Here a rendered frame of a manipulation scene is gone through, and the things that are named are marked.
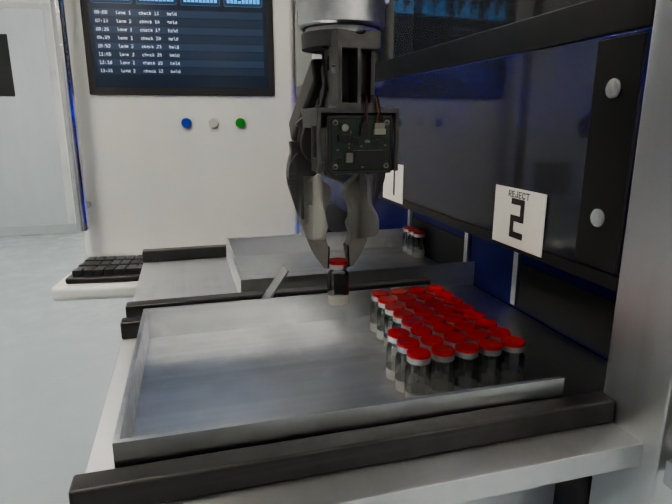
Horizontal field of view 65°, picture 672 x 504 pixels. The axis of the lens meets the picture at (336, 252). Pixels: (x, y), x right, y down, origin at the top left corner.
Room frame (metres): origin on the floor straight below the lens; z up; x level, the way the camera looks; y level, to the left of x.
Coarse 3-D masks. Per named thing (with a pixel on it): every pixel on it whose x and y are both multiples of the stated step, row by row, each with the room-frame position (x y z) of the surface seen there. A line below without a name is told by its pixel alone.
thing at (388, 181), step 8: (400, 168) 0.82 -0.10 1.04; (392, 176) 0.85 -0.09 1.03; (400, 176) 0.82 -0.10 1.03; (384, 184) 0.89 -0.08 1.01; (392, 184) 0.85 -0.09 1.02; (400, 184) 0.82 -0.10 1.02; (384, 192) 0.89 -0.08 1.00; (392, 192) 0.85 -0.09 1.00; (400, 192) 0.82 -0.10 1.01; (392, 200) 0.85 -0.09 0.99; (400, 200) 0.82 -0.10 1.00
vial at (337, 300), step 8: (328, 272) 0.51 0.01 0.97; (336, 272) 0.50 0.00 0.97; (344, 272) 0.50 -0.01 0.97; (328, 280) 0.50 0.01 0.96; (336, 280) 0.50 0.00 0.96; (344, 280) 0.50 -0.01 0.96; (328, 288) 0.50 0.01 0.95; (336, 288) 0.50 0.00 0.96; (344, 288) 0.50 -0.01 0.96; (328, 296) 0.50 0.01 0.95; (336, 296) 0.50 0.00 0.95; (344, 296) 0.50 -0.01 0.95; (336, 304) 0.50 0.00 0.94; (344, 304) 0.50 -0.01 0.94
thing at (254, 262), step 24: (240, 240) 0.91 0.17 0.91; (264, 240) 0.92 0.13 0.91; (288, 240) 0.94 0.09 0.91; (336, 240) 0.96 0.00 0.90; (384, 240) 0.99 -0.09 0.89; (240, 264) 0.86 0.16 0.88; (264, 264) 0.86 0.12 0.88; (288, 264) 0.86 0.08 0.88; (312, 264) 0.86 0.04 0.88; (360, 264) 0.86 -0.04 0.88; (384, 264) 0.86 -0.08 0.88; (408, 264) 0.86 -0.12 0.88; (432, 264) 0.74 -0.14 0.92; (456, 264) 0.74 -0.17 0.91; (240, 288) 0.67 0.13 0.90; (264, 288) 0.67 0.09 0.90
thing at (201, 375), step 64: (192, 320) 0.56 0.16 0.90; (256, 320) 0.58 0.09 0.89; (320, 320) 0.60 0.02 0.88; (128, 384) 0.38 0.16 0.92; (192, 384) 0.44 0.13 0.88; (256, 384) 0.44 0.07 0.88; (320, 384) 0.44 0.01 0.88; (384, 384) 0.44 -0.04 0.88; (512, 384) 0.38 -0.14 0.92; (128, 448) 0.30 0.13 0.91; (192, 448) 0.31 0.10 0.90
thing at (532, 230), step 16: (496, 192) 0.57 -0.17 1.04; (512, 192) 0.54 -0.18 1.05; (528, 192) 0.51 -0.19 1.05; (496, 208) 0.56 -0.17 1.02; (512, 208) 0.53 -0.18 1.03; (528, 208) 0.51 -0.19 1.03; (544, 208) 0.49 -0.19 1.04; (496, 224) 0.56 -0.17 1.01; (528, 224) 0.51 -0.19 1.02; (544, 224) 0.49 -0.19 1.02; (496, 240) 0.56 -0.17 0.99; (512, 240) 0.53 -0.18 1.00; (528, 240) 0.51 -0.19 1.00
